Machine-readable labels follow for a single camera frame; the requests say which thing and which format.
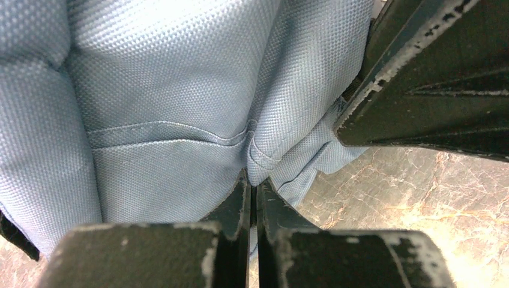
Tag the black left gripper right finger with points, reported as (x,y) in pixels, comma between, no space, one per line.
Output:
(293,252)

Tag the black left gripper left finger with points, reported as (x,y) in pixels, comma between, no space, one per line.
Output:
(212,252)

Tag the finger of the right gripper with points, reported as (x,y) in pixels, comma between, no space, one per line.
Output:
(434,75)

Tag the blue fabric backpack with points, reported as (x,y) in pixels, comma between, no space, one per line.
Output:
(146,111)

